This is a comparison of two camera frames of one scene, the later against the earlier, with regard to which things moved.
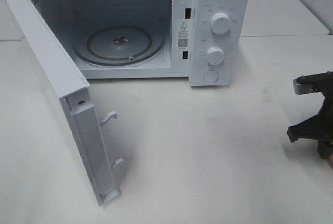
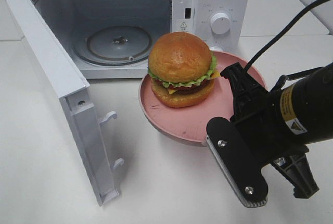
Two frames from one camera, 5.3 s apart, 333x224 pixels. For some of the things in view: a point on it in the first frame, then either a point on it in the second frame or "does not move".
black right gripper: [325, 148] to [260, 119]
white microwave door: [73, 89] does not move
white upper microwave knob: [220, 23] does not move
